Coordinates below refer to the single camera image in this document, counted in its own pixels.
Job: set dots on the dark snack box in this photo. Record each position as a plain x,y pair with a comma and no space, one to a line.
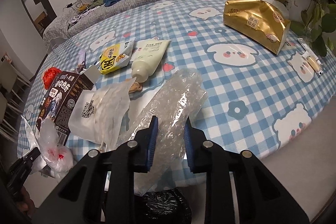
61,97

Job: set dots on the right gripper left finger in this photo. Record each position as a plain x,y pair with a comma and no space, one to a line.
145,149

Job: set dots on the yellow snack wrapper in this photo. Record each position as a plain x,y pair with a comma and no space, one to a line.
116,57

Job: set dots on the gold tissue pack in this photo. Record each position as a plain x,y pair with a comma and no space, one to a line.
259,20

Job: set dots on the dining chair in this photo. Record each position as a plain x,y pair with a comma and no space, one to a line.
11,82

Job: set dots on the small biscuit packet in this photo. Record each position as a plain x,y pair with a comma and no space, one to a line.
311,57

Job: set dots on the black trash bag bin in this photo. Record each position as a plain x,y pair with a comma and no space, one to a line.
168,206

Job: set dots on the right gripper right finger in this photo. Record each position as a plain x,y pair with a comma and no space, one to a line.
195,150

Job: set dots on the purple candy wrapper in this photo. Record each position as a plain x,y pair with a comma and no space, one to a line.
81,61

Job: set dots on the red plastic bag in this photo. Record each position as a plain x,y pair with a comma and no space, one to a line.
49,75

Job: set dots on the cream lotion tube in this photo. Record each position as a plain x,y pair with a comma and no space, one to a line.
147,59

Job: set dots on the clear red-print plastic bag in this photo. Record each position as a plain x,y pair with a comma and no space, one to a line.
58,158

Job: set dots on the white paper bag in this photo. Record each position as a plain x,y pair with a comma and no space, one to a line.
97,115

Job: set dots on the blue checkered bear tablecloth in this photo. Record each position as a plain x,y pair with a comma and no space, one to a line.
256,100

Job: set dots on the clear bubble wrap bag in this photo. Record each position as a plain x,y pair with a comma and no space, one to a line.
179,98

